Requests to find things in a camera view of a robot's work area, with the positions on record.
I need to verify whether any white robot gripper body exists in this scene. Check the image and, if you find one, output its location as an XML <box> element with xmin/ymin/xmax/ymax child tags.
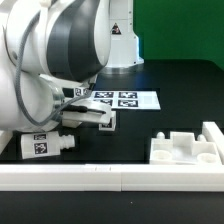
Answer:
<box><xmin>40</xmin><ymin>74</ymin><xmax>112</xmax><ymax>124</ymax></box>

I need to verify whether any white chair seat part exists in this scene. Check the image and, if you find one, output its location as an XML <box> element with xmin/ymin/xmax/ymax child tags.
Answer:
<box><xmin>149</xmin><ymin>131</ymin><xmax>222</xmax><ymax>165</ymax></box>

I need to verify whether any rear white tagged cube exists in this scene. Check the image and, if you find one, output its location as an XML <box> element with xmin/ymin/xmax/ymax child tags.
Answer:
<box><xmin>74</xmin><ymin>87</ymin><xmax>88</xmax><ymax>96</ymax></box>

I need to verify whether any small white tagged cube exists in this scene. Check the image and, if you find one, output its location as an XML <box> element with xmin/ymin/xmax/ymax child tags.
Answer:
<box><xmin>99</xmin><ymin>111</ymin><xmax>116</xmax><ymax>131</ymax></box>

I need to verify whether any paper sheet with tags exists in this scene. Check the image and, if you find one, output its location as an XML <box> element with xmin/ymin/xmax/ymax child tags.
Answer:
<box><xmin>91</xmin><ymin>91</ymin><xmax>161</xmax><ymax>110</ymax></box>

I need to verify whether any white left fence block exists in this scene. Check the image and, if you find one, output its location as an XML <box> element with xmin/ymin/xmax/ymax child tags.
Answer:
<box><xmin>0</xmin><ymin>130</ymin><xmax>13</xmax><ymax>154</ymax></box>

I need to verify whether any white front fence rail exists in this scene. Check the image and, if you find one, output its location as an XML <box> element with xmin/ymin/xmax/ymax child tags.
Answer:
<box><xmin>0</xmin><ymin>164</ymin><xmax>224</xmax><ymax>192</ymax></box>

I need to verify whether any grey braided cable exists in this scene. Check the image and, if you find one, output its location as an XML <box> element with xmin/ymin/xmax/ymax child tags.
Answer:
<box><xmin>13</xmin><ymin>9</ymin><xmax>94</xmax><ymax>128</ymax></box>

